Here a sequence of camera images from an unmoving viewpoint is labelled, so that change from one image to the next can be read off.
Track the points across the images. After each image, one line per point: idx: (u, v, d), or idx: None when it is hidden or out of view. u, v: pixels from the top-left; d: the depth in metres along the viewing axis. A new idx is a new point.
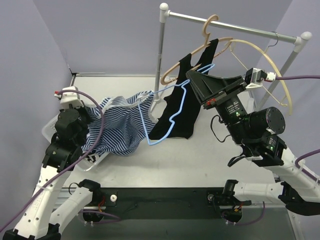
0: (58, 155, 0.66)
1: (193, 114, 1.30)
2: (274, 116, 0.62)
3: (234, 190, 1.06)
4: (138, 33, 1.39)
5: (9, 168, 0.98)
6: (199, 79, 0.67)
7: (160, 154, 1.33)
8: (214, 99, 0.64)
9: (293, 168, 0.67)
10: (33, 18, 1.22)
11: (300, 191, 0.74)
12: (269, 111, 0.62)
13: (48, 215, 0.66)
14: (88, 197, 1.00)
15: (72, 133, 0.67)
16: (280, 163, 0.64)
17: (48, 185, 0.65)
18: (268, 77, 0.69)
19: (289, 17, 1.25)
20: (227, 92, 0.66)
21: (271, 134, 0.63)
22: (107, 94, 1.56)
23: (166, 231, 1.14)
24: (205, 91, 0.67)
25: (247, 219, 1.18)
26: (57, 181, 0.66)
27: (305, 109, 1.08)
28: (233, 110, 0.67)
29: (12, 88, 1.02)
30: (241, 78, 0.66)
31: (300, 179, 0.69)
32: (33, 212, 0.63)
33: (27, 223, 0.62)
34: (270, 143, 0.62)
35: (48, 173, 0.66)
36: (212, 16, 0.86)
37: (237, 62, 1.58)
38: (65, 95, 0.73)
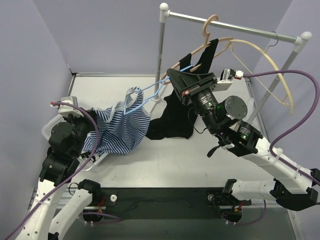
0: (54, 170, 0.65)
1: (193, 114, 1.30)
2: (235, 103, 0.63)
3: (232, 188, 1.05)
4: (138, 33, 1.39)
5: (9, 168, 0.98)
6: (177, 76, 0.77)
7: (160, 154, 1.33)
8: (188, 90, 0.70)
9: (268, 156, 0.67)
10: (33, 18, 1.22)
11: (284, 182, 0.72)
12: (229, 100, 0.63)
13: (47, 226, 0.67)
14: (87, 201, 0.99)
15: (66, 147, 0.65)
16: (254, 151, 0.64)
17: (45, 199, 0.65)
18: (237, 74, 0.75)
19: (289, 17, 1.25)
20: (201, 84, 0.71)
21: (245, 124, 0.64)
22: (107, 94, 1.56)
23: (166, 231, 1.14)
24: (181, 85, 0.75)
25: (247, 219, 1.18)
26: (54, 194, 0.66)
27: (305, 109, 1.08)
28: (205, 102, 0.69)
29: (12, 88, 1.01)
30: (212, 74, 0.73)
31: (278, 168, 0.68)
32: (32, 226, 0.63)
33: (26, 236, 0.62)
34: (242, 131, 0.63)
35: (46, 187, 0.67)
36: (212, 16, 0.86)
37: (236, 62, 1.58)
38: (62, 106, 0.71)
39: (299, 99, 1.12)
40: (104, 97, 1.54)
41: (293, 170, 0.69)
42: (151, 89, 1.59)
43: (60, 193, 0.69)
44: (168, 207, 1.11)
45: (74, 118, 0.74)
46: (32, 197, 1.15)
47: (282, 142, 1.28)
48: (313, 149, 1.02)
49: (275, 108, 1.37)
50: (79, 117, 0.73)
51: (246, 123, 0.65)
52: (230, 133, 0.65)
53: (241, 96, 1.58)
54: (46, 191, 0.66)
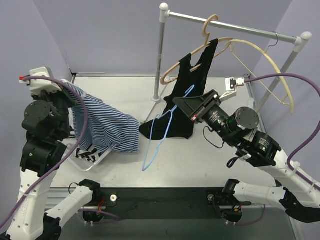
0: (36, 157, 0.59)
1: None
2: (245, 113, 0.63)
3: (234, 189, 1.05)
4: (138, 33, 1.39)
5: (9, 168, 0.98)
6: (181, 102, 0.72)
7: (160, 154, 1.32)
8: (195, 115, 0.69)
9: (285, 169, 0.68)
10: (33, 18, 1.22)
11: (297, 195, 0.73)
12: (239, 110, 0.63)
13: (39, 216, 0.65)
14: (87, 197, 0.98)
15: (46, 131, 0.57)
16: (272, 164, 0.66)
17: (31, 191, 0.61)
18: (238, 83, 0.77)
19: (289, 17, 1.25)
20: (207, 105, 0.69)
21: (263, 135, 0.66)
22: (107, 94, 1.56)
23: (166, 231, 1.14)
24: (188, 110, 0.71)
25: (248, 219, 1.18)
26: (40, 185, 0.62)
27: (305, 109, 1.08)
28: (214, 119, 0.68)
29: (11, 88, 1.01)
30: (214, 91, 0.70)
31: (294, 182, 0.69)
32: (21, 219, 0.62)
33: (17, 228, 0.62)
34: (261, 143, 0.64)
35: (29, 177, 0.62)
36: (212, 16, 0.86)
37: (236, 62, 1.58)
38: (35, 81, 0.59)
39: (299, 99, 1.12)
40: (104, 97, 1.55)
41: (308, 184, 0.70)
42: (151, 89, 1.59)
43: (46, 182, 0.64)
44: (168, 207, 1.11)
45: (49, 95, 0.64)
46: None
47: (282, 143, 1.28)
48: (313, 150, 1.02)
49: (275, 108, 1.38)
50: (54, 93, 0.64)
51: (264, 134, 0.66)
52: (247, 144, 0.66)
53: (241, 96, 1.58)
54: (31, 182, 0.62)
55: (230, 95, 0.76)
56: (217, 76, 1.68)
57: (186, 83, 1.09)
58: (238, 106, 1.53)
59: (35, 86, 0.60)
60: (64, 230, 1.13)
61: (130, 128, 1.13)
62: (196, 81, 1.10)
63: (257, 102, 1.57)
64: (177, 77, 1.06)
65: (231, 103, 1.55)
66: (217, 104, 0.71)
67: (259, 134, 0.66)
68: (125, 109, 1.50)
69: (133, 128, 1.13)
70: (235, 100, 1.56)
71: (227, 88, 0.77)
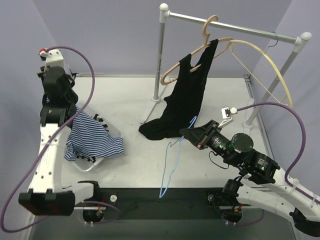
0: (54, 113, 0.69)
1: (193, 115, 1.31)
2: (241, 138, 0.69)
3: (238, 193, 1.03)
4: (137, 34, 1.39)
5: (9, 167, 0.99)
6: (187, 132, 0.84)
7: (160, 154, 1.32)
8: (199, 143, 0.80)
9: (285, 186, 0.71)
10: (33, 19, 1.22)
11: (301, 210, 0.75)
12: (234, 136, 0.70)
13: (59, 172, 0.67)
14: (90, 188, 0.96)
15: (62, 89, 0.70)
16: (271, 181, 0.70)
17: (52, 141, 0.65)
18: (232, 111, 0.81)
19: (288, 18, 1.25)
20: (208, 134, 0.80)
21: (261, 156, 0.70)
22: (107, 94, 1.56)
23: (166, 232, 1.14)
24: (193, 139, 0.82)
25: (247, 219, 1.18)
26: (60, 135, 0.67)
27: (305, 109, 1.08)
28: (217, 145, 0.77)
29: (12, 89, 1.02)
30: (212, 121, 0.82)
31: (295, 197, 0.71)
32: (43, 169, 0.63)
33: (40, 179, 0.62)
34: (259, 163, 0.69)
35: (49, 130, 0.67)
36: (212, 17, 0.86)
37: (236, 63, 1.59)
38: (51, 55, 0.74)
39: (299, 99, 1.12)
40: (104, 97, 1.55)
41: (309, 199, 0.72)
42: (151, 90, 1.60)
43: (64, 136, 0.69)
44: (168, 207, 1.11)
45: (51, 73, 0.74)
46: None
47: (281, 143, 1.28)
48: (313, 150, 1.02)
49: (274, 109, 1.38)
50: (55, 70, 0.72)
51: (263, 155, 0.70)
52: (247, 165, 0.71)
53: (241, 96, 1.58)
54: (51, 133, 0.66)
55: (227, 122, 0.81)
56: (217, 76, 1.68)
57: (186, 83, 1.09)
58: (237, 106, 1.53)
59: (50, 59, 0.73)
60: (64, 230, 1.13)
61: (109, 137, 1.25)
62: (196, 81, 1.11)
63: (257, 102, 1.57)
64: (177, 77, 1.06)
65: (231, 103, 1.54)
66: (218, 132, 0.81)
67: (259, 154, 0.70)
68: (125, 109, 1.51)
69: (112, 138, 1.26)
70: (235, 100, 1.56)
71: (223, 116, 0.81)
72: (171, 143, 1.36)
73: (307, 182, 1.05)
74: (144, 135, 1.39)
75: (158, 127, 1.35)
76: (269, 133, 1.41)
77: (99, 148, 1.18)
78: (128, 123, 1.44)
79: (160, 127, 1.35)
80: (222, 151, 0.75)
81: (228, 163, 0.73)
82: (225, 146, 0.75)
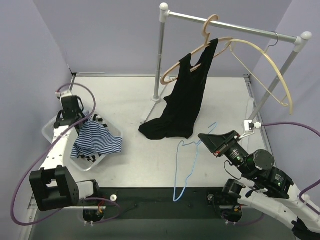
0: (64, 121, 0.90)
1: (193, 116, 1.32)
2: (262, 155, 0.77)
3: (241, 197, 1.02)
4: (138, 33, 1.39)
5: (10, 167, 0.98)
6: (207, 139, 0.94)
7: (160, 154, 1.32)
8: (218, 151, 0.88)
9: (297, 201, 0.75)
10: (34, 18, 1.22)
11: (306, 222, 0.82)
12: (256, 153, 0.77)
13: (67, 159, 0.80)
14: (89, 185, 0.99)
15: (73, 106, 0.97)
16: (285, 197, 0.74)
17: (64, 134, 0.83)
18: (255, 125, 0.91)
19: (288, 17, 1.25)
20: (227, 144, 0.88)
21: (277, 172, 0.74)
22: (107, 94, 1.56)
23: (166, 231, 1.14)
24: (211, 147, 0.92)
25: (248, 219, 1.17)
26: (70, 132, 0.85)
27: (305, 109, 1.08)
28: (235, 156, 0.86)
29: (12, 88, 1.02)
30: (233, 131, 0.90)
31: (305, 212, 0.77)
32: (55, 152, 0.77)
33: (52, 159, 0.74)
34: (276, 179, 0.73)
35: (60, 130, 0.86)
36: (212, 16, 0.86)
37: (236, 63, 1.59)
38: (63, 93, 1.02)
39: (299, 99, 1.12)
40: (104, 97, 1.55)
41: (316, 214, 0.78)
42: (151, 89, 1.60)
43: (72, 134, 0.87)
44: (169, 207, 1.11)
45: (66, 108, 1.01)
46: (32, 197, 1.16)
47: (281, 143, 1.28)
48: (312, 150, 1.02)
49: (274, 108, 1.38)
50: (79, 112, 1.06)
51: (279, 171, 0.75)
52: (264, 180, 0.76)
53: (241, 96, 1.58)
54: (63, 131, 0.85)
55: (249, 134, 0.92)
56: (217, 76, 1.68)
57: (186, 83, 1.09)
58: (238, 106, 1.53)
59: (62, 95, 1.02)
60: (63, 230, 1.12)
61: (110, 137, 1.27)
62: (197, 81, 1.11)
63: (257, 102, 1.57)
64: (177, 77, 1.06)
65: (231, 103, 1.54)
66: (237, 143, 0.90)
67: (275, 170, 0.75)
68: (125, 108, 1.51)
69: (113, 138, 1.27)
70: (235, 100, 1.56)
71: (246, 129, 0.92)
72: (183, 143, 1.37)
73: (307, 182, 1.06)
74: (144, 135, 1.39)
75: (158, 126, 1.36)
76: (269, 133, 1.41)
77: (98, 145, 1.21)
78: (128, 123, 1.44)
79: (160, 127, 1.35)
80: (239, 163, 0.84)
81: (245, 175, 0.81)
82: (243, 158, 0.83)
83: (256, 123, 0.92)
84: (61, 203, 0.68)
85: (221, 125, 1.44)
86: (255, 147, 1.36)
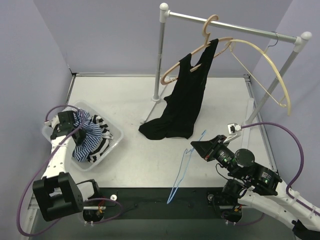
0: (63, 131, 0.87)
1: (193, 115, 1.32)
2: (243, 154, 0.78)
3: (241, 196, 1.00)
4: (138, 34, 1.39)
5: (9, 168, 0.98)
6: (197, 144, 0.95)
7: (160, 154, 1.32)
8: (207, 155, 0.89)
9: (286, 198, 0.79)
10: (34, 18, 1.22)
11: (301, 220, 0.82)
12: (237, 152, 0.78)
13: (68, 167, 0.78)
14: (91, 188, 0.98)
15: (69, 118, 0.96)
16: (274, 193, 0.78)
17: (63, 142, 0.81)
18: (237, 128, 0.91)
19: (288, 18, 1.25)
20: (214, 147, 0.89)
21: (264, 169, 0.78)
22: (107, 94, 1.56)
23: (166, 231, 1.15)
24: (202, 153, 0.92)
25: (247, 219, 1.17)
26: (69, 140, 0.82)
27: (305, 109, 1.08)
28: (222, 158, 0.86)
29: (12, 88, 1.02)
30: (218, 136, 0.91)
31: (296, 208, 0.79)
32: (56, 161, 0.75)
33: (53, 168, 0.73)
34: (263, 177, 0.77)
35: (58, 139, 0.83)
36: (212, 16, 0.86)
37: (236, 63, 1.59)
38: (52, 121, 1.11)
39: (299, 99, 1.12)
40: (104, 97, 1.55)
41: (309, 210, 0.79)
42: (152, 90, 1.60)
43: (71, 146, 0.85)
44: (168, 207, 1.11)
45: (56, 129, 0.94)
46: (32, 197, 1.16)
47: (281, 143, 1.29)
48: (312, 151, 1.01)
49: (275, 108, 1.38)
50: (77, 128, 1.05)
51: (266, 169, 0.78)
52: (252, 178, 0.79)
53: (242, 96, 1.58)
54: (61, 139, 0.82)
55: (232, 138, 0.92)
56: (217, 76, 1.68)
57: (185, 83, 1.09)
58: (238, 106, 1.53)
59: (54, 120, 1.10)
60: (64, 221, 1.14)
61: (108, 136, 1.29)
62: (196, 81, 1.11)
63: (257, 102, 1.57)
64: (177, 77, 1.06)
65: (231, 103, 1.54)
66: (224, 145, 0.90)
67: (262, 168, 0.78)
68: (125, 109, 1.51)
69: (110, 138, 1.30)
70: (235, 100, 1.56)
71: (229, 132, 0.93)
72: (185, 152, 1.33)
73: (307, 182, 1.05)
74: (144, 135, 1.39)
75: (158, 127, 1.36)
76: (269, 133, 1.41)
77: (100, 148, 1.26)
78: (128, 123, 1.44)
79: (160, 127, 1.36)
80: (227, 164, 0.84)
81: (233, 175, 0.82)
82: (229, 159, 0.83)
83: (236, 125, 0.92)
84: (66, 210, 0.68)
85: (221, 125, 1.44)
86: (255, 147, 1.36)
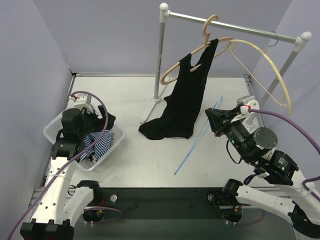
0: (65, 149, 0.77)
1: (193, 115, 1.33)
2: (264, 133, 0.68)
3: (237, 191, 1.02)
4: (138, 34, 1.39)
5: (9, 168, 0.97)
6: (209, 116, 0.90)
7: (160, 154, 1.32)
8: (216, 131, 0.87)
9: (301, 189, 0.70)
10: (34, 18, 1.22)
11: (307, 212, 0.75)
12: (257, 130, 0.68)
13: (62, 202, 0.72)
14: (90, 195, 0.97)
15: (75, 127, 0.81)
16: (290, 183, 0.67)
17: (60, 172, 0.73)
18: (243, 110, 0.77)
19: (288, 18, 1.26)
20: (224, 123, 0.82)
21: (283, 155, 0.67)
22: (107, 94, 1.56)
23: (166, 232, 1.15)
24: (213, 126, 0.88)
25: (247, 219, 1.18)
26: (68, 168, 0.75)
27: (305, 109, 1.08)
28: (232, 136, 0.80)
29: (12, 88, 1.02)
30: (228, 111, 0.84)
31: (309, 201, 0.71)
32: (49, 199, 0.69)
33: (44, 209, 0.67)
34: (279, 163, 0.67)
35: (58, 163, 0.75)
36: (212, 16, 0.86)
37: (236, 63, 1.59)
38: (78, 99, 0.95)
39: (299, 99, 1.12)
40: (104, 97, 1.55)
41: None
42: (151, 89, 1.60)
43: (70, 169, 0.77)
44: (168, 207, 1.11)
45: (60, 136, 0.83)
46: (32, 197, 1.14)
47: (281, 143, 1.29)
48: (313, 151, 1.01)
49: (275, 108, 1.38)
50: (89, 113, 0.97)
51: (283, 154, 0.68)
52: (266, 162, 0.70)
53: (242, 96, 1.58)
54: (60, 166, 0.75)
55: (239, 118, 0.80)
56: (217, 76, 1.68)
57: (185, 83, 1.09)
58: None
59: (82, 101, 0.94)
60: None
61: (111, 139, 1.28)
62: (196, 81, 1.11)
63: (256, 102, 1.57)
64: (177, 77, 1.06)
65: (232, 103, 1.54)
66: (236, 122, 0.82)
67: (278, 153, 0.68)
68: (125, 108, 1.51)
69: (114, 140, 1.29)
70: (235, 100, 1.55)
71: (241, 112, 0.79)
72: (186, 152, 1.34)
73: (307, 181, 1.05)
74: (144, 135, 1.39)
75: (158, 126, 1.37)
76: None
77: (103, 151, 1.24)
78: (128, 123, 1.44)
79: (160, 127, 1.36)
80: (238, 143, 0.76)
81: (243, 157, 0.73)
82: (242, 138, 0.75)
83: (241, 107, 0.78)
84: None
85: None
86: None
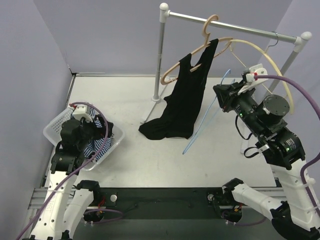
0: (64, 162, 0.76)
1: (193, 115, 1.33)
2: (276, 102, 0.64)
3: (234, 187, 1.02)
4: (138, 34, 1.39)
5: (9, 168, 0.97)
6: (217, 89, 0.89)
7: (160, 153, 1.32)
8: (224, 105, 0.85)
9: (296, 179, 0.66)
10: (34, 18, 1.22)
11: (293, 209, 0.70)
12: (269, 97, 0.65)
13: (61, 216, 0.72)
14: (90, 197, 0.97)
15: (75, 139, 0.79)
16: (287, 166, 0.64)
17: (59, 188, 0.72)
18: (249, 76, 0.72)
19: (288, 18, 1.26)
20: (231, 95, 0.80)
21: (291, 135, 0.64)
22: (106, 94, 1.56)
23: (166, 232, 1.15)
24: (221, 100, 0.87)
25: (248, 221, 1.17)
26: (67, 182, 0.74)
27: (305, 109, 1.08)
28: (240, 107, 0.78)
29: (12, 88, 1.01)
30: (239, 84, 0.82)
31: (298, 195, 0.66)
32: (47, 215, 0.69)
33: (43, 226, 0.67)
34: (286, 142, 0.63)
35: (57, 177, 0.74)
36: (212, 16, 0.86)
37: (236, 63, 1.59)
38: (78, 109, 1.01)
39: (299, 99, 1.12)
40: (104, 97, 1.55)
41: (310, 204, 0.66)
42: (151, 89, 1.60)
43: (70, 183, 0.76)
44: (168, 207, 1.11)
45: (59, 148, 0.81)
46: (32, 197, 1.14)
47: None
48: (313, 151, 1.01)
49: None
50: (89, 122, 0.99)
51: (294, 135, 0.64)
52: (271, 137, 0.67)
53: None
54: (59, 181, 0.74)
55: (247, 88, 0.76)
56: (216, 76, 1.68)
57: (185, 83, 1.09)
58: None
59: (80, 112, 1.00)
60: None
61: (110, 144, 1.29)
62: (196, 80, 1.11)
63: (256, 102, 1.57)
64: (177, 77, 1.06)
65: None
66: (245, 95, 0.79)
67: (287, 133, 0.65)
68: (125, 108, 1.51)
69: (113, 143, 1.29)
70: None
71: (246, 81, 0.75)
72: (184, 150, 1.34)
73: None
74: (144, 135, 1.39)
75: (157, 126, 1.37)
76: None
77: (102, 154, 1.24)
78: (128, 123, 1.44)
79: (160, 127, 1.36)
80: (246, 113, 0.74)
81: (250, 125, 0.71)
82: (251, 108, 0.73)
83: (246, 74, 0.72)
84: None
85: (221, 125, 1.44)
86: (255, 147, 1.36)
